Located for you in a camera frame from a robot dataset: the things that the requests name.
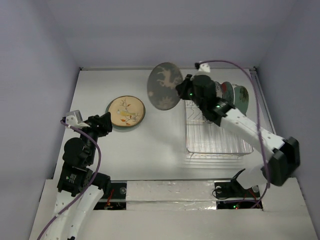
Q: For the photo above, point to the beige bird plate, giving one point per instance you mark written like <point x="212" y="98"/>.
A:
<point x="127" y="101"/>

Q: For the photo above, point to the dark brown patterned plate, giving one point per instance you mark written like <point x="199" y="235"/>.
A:
<point x="161" y="86"/>

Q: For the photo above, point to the red and teal plate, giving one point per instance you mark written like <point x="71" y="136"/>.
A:
<point x="228" y="92"/>

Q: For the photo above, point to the metal wire dish rack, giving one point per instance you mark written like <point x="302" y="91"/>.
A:
<point x="206" y="140"/>

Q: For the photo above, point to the silver foil covered bar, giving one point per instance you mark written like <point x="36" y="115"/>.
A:
<point x="170" y="195"/>

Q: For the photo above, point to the blue white floral plate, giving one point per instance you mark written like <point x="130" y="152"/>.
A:
<point x="219" y="90"/>

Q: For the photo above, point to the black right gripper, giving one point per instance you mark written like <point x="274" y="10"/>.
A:
<point x="186" y="85"/>

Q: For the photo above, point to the plain teal plate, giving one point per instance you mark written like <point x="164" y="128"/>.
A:
<point x="122" y="118"/>

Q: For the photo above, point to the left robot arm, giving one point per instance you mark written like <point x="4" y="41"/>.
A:
<point x="79" y="188"/>

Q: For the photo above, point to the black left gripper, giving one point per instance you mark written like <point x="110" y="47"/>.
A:
<point x="102" y="124"/>

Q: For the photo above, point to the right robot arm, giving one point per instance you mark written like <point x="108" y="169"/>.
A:
<point x="280" y="156"/>

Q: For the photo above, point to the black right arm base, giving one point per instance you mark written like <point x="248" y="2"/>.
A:
<point x="231" y="188"/>

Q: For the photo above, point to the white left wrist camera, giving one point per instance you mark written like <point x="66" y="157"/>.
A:
<point x="74" y="119"/>

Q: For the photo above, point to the light green floral plate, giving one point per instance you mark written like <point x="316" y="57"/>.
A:
<point x="241" y="98"/>

